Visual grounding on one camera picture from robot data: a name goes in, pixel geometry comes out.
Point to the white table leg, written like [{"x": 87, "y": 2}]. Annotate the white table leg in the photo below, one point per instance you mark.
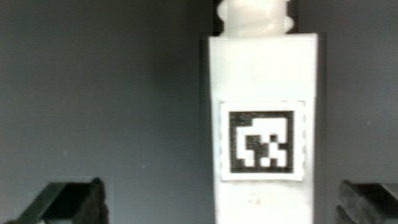
[{"x": 263, "y": 100}]

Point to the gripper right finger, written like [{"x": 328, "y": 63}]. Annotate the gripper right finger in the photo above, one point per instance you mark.
[{"x": 368, "y": 203}]

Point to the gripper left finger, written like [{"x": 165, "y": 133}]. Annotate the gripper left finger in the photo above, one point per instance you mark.
[{"x": 67, "y": 204}]

